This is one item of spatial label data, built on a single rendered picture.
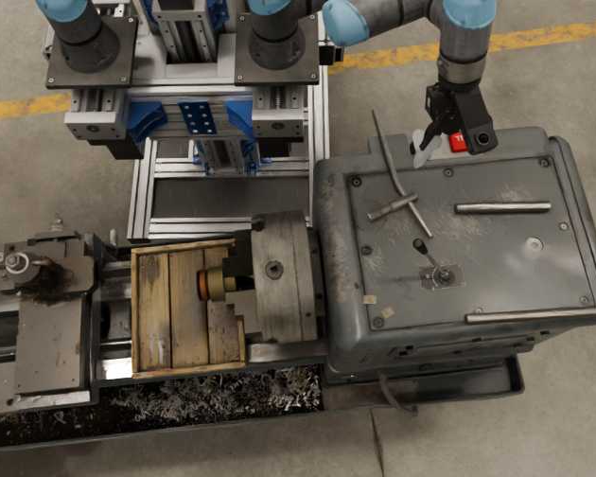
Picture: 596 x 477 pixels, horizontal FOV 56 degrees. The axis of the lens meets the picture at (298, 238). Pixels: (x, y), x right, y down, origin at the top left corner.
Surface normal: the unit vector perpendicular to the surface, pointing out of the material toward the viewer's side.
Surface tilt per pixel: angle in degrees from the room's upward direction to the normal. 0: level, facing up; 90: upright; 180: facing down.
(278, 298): 34
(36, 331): 0
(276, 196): 0
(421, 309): 0
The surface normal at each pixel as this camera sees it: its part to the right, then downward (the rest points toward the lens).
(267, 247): -0.04, -0.48
